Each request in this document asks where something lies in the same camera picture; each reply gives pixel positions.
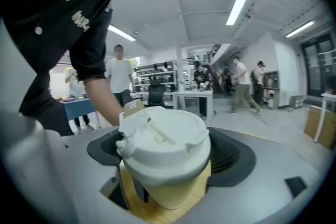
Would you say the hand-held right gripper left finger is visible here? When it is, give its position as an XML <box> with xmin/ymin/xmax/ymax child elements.
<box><xmin>46</xmin><ymin>127</ymin><xmax>153</xmax><ymax>224</ymax></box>

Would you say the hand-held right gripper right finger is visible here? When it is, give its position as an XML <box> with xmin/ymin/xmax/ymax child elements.
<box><xmin>167</xmin><ymin>127</ymin><xmax>327</xmax><ymax>224</ymax></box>

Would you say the white plastic cup lid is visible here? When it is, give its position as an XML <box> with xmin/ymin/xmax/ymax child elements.
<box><xmin>115</xmin><ymin>99</ymin><xmax>212</xmax><ymax>187</ymax></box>

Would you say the person's left forearm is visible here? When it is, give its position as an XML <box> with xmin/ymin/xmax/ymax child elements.
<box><xmin>83</xmin><ymin>76</ymin><xmax>124</xmax><ymax>128</ymax></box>

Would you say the blue table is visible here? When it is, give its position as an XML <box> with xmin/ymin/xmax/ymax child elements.
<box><xmin>61</xmin><ymin>98</ymin><xmax>98</xmax><ymax>122</ymax></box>

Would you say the brown cardboard box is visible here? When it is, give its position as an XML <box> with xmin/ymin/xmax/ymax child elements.
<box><xmin>316</xmin><ymin>109</ymin><xmax>336</xmax><ymax>151</ymax></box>
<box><xmin>303</xmin><ymin>104</ymin><xmax>323</xmax><ymax>140</ymax></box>

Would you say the grey storage crate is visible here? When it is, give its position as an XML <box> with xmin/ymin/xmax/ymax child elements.
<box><xmin>289</xmin><ymin>95</ymin><xmax>306</xmax><ymax>110</ymax></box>

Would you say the white table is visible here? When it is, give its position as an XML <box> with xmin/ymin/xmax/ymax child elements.
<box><xmin>172</xmin><ymin>90</ymin><xmax>214</xmax><ymax>122</ymax></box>

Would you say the black office chair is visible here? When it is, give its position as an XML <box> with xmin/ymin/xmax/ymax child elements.
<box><xmin>148</xmin><ymin>79</ymin><xmax>166</xmax><ymax>108</ymax></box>

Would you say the black staircase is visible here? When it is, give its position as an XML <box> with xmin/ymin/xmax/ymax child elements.
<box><xmin>208</xmin><ymin>43</ymin><xmax>233</xmax><ymax>95</ymax></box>

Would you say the white storage shelving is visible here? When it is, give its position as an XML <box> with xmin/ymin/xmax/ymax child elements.
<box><xmin>133</xmin><ymin>57</ymin><xmax>177</xmax><ymax>94</ymax></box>

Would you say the white desk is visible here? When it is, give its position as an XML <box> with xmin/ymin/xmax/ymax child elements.
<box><xmin>313</xmin><ymin>91</ymin><xmax>336</xmax><ymax>144</ymax></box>

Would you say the black double door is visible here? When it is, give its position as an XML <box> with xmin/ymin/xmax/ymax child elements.
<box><xmin>300</xmin><ymin>33</ymin><xmax>336</xmax><ymax>98</ymax></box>

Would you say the long ceiling light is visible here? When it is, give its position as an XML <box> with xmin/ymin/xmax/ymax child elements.
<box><xmin>107</xmin><ymin>24</ymin><xmax>137</xmax><ymax>42</ymax></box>
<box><xmin>225</xmin><ymin>0</ymin><xmax>251</xmax><ymax>26</ymax></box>
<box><xmin>285</xmin><ymin>20</ymin><xmax>315</xmax><ymax>38</ymax></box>

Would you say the person's black jacket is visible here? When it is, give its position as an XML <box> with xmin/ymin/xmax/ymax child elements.
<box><xmin>2</xmin><ymin>0</ymin><xmax>124</xmax><ymax>137</ymax></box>

